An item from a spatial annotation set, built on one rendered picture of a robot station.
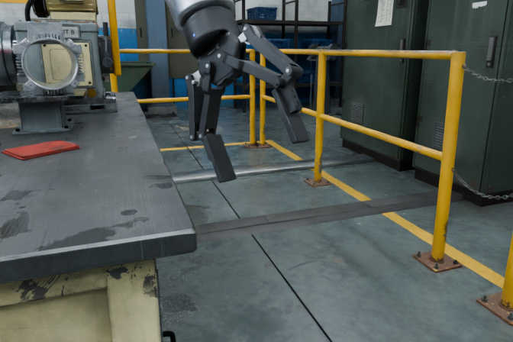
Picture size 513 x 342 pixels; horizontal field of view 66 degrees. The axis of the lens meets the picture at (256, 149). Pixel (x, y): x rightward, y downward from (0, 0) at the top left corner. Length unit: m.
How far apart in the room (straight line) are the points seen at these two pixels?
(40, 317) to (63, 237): 0.19
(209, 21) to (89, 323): 0.55
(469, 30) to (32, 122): 2.66
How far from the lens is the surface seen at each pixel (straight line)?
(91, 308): 0.79
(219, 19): 0.55
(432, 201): 3.06
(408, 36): 3.57
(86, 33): 1.77
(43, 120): 1.46
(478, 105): 3.05
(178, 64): 7.07
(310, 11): 7.88
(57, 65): 1.76
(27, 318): 0.80
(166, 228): 0.63
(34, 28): 1.50
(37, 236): 0.67
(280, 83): 0.47
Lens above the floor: 1.07
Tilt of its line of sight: 14 degrees down
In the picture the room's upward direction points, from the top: straight up
